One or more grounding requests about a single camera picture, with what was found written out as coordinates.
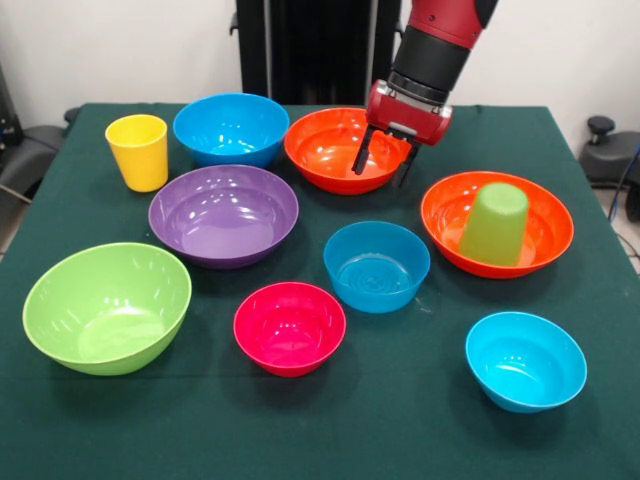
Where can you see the small cyan plastic bowl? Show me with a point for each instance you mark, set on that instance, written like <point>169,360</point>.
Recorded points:
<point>525,360</point>

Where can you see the yellow plastic cup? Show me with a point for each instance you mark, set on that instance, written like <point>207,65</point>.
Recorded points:
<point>138,160</point>

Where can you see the small dark blue bowl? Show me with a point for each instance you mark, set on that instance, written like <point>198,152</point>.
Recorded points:
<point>377,268</point>

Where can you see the pink plastic bowl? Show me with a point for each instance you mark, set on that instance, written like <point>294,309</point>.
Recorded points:
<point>290,328</point>

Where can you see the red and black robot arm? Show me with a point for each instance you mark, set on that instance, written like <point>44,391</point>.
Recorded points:
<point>440,45</point>

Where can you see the dark green tablecloth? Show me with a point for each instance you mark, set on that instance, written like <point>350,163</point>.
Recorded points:
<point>300,430</point>

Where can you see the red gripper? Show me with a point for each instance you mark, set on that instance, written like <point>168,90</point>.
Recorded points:
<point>405,115</point>

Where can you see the orange plastic bowl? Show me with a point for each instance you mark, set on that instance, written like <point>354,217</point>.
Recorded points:
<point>325,150</point>
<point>545,225</point>

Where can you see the green plastic cup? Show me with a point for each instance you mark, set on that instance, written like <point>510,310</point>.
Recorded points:
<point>495,225</point>

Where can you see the large blue plastic bowl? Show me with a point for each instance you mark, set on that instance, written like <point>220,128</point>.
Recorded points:
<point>230,130</point>

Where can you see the purple plastic bowl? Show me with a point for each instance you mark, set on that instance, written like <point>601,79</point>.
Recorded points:
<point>222,215</point>

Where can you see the large green plastic bowl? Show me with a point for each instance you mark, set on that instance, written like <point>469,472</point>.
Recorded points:
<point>105,310</point>

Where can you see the black equipment base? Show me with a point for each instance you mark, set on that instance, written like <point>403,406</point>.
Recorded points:
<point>605,160</point>
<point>35,145</point>

